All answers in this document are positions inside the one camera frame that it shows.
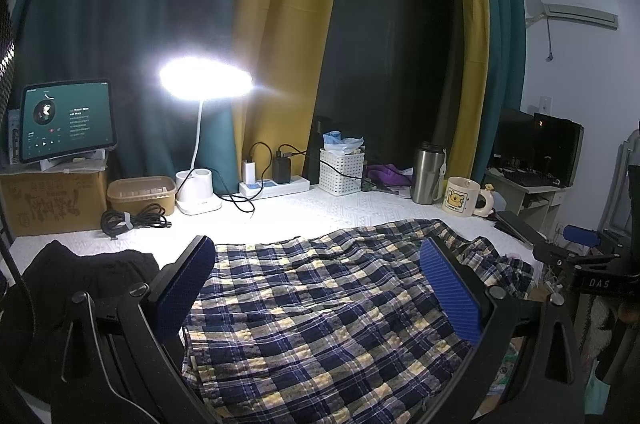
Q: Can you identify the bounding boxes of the plaid blue yellow pants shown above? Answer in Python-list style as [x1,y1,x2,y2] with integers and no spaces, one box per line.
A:
[182,219,534,423]

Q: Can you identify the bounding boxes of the white computer desk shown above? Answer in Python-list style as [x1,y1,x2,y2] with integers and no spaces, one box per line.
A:
[483,169,570,239]

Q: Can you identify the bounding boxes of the black folded garment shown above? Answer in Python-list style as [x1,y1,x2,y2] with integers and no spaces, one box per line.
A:
[16,240,160,335]

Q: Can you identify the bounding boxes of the black flat device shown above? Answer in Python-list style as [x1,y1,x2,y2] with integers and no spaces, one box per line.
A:
[495,210,547,248]

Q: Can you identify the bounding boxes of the white textured table cloth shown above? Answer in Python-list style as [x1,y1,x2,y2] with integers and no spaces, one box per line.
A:
[10,188,542,279]

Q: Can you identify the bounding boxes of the black computer monitor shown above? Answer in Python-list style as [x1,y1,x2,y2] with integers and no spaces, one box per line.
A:
[488,109,584,188]

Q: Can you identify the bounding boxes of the tan plastic food container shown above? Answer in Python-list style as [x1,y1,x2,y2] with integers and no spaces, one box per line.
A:
[106,176,177,216]

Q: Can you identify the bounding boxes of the white bear cartoon mug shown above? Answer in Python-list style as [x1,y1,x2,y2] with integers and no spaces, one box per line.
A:
[442,177,495,218]

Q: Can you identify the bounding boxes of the brown cardboard box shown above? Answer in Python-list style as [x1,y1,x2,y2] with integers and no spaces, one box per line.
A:
[1,170,107,237]

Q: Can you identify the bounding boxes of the right yellow curtain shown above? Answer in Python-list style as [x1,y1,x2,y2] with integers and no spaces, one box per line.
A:
[447,0,490,178]

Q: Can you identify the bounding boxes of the yellow curtain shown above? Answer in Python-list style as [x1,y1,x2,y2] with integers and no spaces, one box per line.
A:
[232,0,334,176]
[447,0,490,178]

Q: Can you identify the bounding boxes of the stainless steel tumbler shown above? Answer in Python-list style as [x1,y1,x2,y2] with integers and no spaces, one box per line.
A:
[411,142,447,205]

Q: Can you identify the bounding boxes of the white power strip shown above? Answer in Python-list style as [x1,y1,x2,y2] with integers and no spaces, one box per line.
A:
[239,176,310,201]

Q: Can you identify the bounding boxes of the white charger plug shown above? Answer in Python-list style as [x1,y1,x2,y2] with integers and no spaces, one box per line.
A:
[242,159,256,185]

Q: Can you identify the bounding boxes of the tablet with teal screen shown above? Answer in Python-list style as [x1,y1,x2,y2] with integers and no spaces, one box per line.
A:
[18,80,117,164]

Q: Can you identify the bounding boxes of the purple cloth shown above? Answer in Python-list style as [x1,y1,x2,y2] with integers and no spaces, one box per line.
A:
[366,164,412,187]

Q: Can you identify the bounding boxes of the black charger adapter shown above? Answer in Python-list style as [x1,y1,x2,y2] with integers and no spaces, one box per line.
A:
[271,150,292,184]

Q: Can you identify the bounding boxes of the white perforated plastic basket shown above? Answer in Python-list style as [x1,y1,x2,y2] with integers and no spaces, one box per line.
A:
[319,149,364,196]

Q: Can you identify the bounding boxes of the white desk lamp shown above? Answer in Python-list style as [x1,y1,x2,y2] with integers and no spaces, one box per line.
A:
[158,54,253,216]

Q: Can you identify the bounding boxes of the left teal curtain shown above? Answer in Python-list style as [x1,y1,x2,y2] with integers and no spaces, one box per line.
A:
[13,0,234,177]

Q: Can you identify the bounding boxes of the left yellow curtain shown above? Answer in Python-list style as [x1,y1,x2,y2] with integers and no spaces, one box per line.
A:
[232,0,334,176]

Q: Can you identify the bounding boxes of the coiled black cable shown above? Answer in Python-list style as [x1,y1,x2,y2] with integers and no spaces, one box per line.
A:
[98,201,174,241]

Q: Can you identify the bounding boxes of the white wall air conditioner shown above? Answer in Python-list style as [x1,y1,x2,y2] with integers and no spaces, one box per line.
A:
[525,0,618,30]

